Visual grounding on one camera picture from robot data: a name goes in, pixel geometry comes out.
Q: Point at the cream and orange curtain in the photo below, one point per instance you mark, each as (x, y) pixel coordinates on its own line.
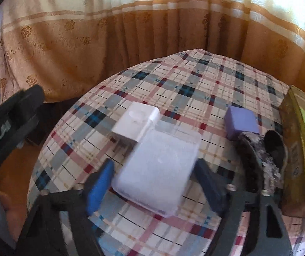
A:
(88, 45)

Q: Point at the gold metal tin tray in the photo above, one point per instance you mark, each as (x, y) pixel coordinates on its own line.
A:
(296, 160)

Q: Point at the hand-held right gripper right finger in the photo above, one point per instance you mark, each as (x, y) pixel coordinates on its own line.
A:
(208, 181)

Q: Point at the purple box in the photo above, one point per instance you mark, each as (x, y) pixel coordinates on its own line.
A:
(240, 121)

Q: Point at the small white box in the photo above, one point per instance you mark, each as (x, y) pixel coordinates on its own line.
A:
(136, 122)

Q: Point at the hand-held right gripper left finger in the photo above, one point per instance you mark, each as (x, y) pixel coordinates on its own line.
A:
(99, 186)

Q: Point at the translucent floss pick box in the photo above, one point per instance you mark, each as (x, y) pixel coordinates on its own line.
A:
(157, 170)

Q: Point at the plaid tablecloth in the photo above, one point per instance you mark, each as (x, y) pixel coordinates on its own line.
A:
(184, 80)

